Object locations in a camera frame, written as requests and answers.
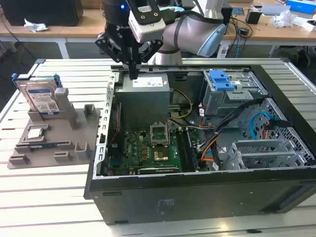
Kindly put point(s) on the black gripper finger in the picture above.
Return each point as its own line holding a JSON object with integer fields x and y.
{"x": 106, "y": 44}
{"x": 153, "y": 48}

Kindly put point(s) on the hard disk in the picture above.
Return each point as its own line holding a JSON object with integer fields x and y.
{"x": 39, "y": 98}

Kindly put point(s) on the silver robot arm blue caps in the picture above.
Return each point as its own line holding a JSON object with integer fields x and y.
{"x": 187, "y": 29}

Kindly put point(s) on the silver disk bay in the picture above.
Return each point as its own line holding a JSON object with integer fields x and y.
{"x": 259, "y": 158}

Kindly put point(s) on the grey power supply unit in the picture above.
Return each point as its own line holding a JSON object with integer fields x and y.
{"x": 143, "y": 103}

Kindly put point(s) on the large black computer tower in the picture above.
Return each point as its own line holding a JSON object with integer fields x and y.
{"x": 49, "y": 12}

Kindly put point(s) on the white power strip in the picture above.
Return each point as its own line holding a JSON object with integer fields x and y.
{"x": 224, "y": 51}

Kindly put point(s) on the crumpled white paper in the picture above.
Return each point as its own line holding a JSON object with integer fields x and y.
{"x": 34, "y": 26}

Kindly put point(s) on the black desktop box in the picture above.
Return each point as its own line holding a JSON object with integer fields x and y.
{"x": 228, "y": 14}

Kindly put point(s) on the silver metal drive cage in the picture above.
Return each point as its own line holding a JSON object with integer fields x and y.
{"x": 222, "y": 103}

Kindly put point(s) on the small blue circuit board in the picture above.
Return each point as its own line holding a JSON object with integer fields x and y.
{"x": 238, "y": 11}

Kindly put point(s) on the grey parts rack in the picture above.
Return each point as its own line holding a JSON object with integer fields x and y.
{"x": 61, "y": 133}

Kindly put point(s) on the green motherboard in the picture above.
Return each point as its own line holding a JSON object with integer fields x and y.
{"x": 133, "y": 148}

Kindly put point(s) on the small black open container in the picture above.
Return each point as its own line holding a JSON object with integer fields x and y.
{"x": 253, "y": 17}

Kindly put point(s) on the black RAM slot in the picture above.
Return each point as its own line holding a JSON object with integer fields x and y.
{"x": 182, "y": 150}
{"x": 193, "y": 150}

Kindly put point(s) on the CPU socket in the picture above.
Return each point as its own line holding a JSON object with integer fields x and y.
{"x": 160, "y": 155}

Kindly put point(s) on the silver CPU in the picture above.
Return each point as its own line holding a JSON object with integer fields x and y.
{"x": 35, "y": 134}

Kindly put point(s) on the dark RAM stick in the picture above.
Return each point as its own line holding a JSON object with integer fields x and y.
{"x": 44, "y": 146}

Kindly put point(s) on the black graphics card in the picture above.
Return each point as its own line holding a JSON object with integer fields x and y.
{"x": 158, "y": 169}

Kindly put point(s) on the silver flat device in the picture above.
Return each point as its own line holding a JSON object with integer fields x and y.
{"x": 274, "y": 10}

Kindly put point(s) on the clear plastic bags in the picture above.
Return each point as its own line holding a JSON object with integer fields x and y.
{"x": 281, "y": 18}

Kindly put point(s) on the black open PC case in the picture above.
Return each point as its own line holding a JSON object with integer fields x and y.
{"x": 172, "y": 197}

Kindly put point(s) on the blue cardboard box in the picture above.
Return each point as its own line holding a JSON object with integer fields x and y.
{"x": 301, "y": 5}

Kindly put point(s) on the white box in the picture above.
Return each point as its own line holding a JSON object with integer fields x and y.
{"x": 306, "y": 24}

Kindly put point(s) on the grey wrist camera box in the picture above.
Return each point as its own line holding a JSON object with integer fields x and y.
{"x": 148, "y": 22}

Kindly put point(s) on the wooden desk white frame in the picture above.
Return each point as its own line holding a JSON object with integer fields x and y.
{"x": 74, "y": 29}

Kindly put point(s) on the blue plastic bracket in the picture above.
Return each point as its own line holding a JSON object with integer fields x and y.
{"x": 221, "y": 81}

